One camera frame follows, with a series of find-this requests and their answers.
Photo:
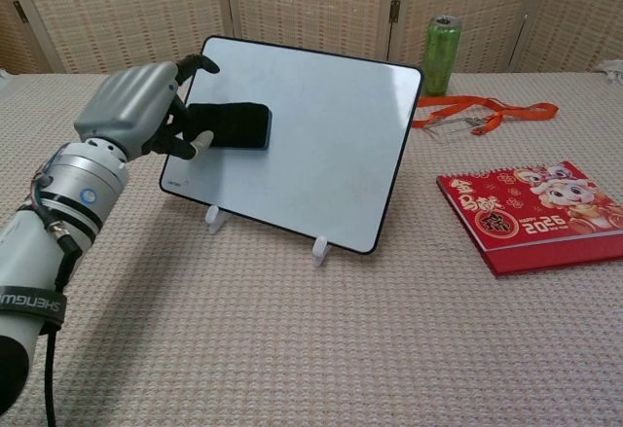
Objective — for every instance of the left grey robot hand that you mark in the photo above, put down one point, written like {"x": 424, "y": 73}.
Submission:
{"x": 126, "y": 106}

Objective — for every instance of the black board eraser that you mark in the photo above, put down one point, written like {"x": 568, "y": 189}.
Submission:
{"x": 233, "y": 125}

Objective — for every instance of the woven folding screen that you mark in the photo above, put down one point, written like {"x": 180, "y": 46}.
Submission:
{"x": 311, "y": 4}

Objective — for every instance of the white plastic board stand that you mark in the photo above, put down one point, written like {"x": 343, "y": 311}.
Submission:
{"x": 321, "y": 250}

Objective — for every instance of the beige woven tablecloth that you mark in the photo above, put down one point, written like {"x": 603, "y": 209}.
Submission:
{"x": 311, "y": 339}

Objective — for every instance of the green drink can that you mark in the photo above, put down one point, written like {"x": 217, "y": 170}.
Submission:
{"x": 441, "y": 57}

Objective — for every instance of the red 2026 desk calendar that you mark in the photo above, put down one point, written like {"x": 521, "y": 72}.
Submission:
{"x": 530, "y": 213}

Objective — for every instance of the white board with black frame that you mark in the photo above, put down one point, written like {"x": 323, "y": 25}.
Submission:
{"x": 311, "y": 154}

